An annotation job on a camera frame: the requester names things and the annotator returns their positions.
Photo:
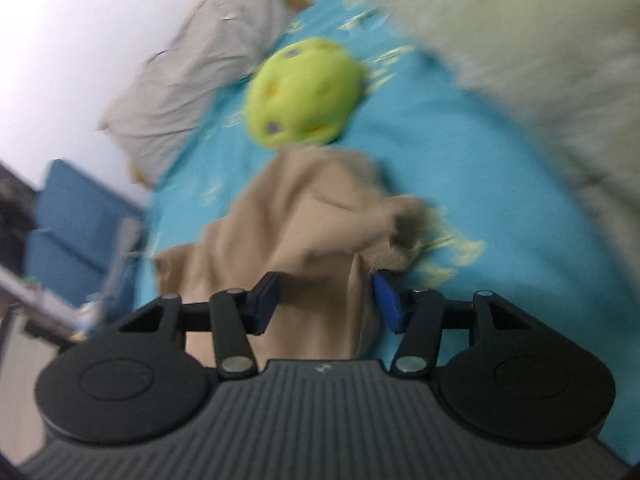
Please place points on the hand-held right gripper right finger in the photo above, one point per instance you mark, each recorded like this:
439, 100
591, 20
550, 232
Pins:
387, 300

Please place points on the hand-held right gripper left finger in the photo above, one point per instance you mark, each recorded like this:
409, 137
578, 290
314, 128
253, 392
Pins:
265, 304

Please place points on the beige garment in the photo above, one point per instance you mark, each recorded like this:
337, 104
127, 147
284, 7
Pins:
305, 230

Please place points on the blue printed bed sheet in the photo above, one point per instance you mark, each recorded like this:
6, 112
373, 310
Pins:
450, 170

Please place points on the blue sofa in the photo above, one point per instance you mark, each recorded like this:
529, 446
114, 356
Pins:
75, 230

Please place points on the green plush toy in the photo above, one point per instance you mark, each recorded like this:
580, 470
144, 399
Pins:
305, 92

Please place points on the grey pillow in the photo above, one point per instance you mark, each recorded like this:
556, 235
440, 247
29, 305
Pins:
192, 75

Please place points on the pale green blanket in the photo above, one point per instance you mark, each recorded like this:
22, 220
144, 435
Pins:
525, 50

